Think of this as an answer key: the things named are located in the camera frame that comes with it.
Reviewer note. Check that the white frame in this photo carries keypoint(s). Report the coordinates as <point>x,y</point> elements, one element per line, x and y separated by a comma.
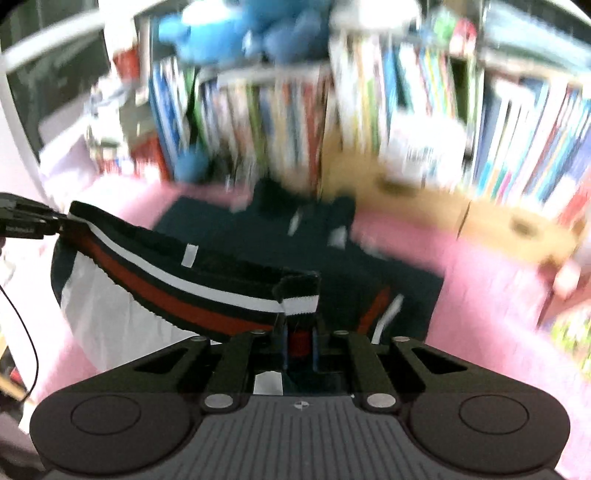
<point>18,138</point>

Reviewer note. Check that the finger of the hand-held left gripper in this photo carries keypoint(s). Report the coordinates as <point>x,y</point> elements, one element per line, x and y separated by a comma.
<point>32,220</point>

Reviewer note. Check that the wooden drawer organizer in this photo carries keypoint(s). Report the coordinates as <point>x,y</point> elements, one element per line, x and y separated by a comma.
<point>415,203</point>

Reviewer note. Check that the pink rabbit print blanket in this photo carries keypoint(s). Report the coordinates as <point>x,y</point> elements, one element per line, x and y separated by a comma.
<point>485,300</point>

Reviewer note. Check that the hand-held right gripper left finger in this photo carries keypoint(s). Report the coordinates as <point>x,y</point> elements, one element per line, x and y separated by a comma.
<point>240,364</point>

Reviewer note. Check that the blue plush toy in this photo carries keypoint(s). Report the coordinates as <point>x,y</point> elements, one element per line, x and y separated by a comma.
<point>240,32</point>

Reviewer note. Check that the navy and white striped jacket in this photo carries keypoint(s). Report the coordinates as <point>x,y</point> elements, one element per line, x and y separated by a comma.
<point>221,286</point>

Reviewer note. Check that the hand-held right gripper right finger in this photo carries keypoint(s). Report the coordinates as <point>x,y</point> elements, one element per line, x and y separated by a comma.
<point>360,364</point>

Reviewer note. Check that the row of colourful books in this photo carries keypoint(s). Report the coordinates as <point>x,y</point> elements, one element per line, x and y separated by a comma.
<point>508,138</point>

